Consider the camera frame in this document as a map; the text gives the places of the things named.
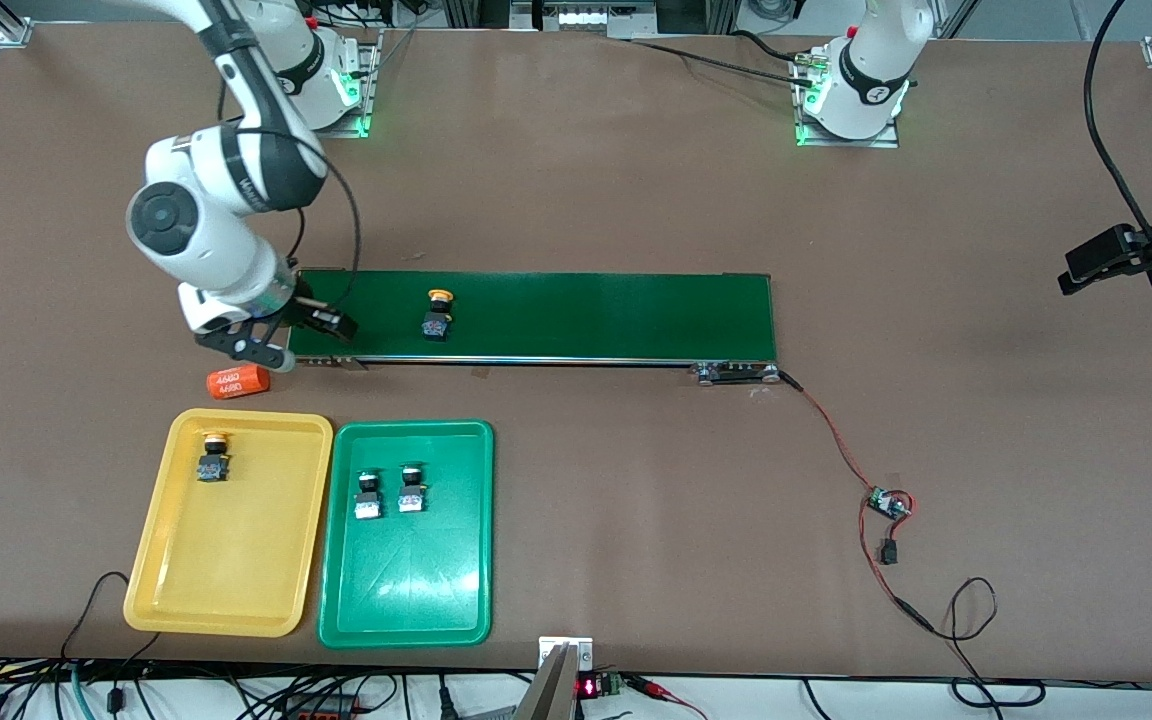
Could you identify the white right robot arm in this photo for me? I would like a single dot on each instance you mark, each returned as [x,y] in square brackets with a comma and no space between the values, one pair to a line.
[206,240]

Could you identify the green push button switch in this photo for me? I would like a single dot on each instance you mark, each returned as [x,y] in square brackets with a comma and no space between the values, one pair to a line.
[412,492]
[368,497]

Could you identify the yellow push button switch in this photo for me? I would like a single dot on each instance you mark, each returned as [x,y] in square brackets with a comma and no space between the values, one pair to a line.
[438,322]
[213,465]

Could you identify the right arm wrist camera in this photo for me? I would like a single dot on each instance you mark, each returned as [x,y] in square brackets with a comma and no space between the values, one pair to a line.
[246,350]

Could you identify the small black circuit board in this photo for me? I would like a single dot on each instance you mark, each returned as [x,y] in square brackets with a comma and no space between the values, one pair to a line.
[887,503]

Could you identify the red clip lead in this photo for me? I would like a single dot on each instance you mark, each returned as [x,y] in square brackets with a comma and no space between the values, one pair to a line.
[651,686]

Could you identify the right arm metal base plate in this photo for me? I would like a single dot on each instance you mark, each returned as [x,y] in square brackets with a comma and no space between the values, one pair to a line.
[372,80]

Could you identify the green plastic tray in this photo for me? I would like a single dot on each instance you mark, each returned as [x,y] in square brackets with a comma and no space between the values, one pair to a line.
[406,570]

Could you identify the black orange power strip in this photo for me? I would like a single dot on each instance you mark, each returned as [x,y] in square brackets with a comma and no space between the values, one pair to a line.
[321,708]

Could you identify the yellow plastic tray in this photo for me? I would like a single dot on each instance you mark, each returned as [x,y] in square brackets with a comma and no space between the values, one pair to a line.
[226,550]

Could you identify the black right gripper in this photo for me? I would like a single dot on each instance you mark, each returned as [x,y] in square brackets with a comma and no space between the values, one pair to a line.
[293,311]

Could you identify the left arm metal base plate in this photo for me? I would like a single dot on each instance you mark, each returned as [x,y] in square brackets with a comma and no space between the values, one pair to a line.
[846,143]

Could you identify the small red LED module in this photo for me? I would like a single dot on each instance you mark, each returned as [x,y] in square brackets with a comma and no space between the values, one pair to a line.
[591,687]

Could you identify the white lit device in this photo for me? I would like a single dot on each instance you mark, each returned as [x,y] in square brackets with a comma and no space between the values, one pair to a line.
[581,17]

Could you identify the orange printed cylinder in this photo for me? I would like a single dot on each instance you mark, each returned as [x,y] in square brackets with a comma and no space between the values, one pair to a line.
[238,382]

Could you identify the green belt conveyor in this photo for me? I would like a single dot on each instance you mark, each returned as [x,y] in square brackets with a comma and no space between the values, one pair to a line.
[586,315]

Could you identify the grey camera stand pole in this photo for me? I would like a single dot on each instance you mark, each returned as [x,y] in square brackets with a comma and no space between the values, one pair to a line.
[556,690]

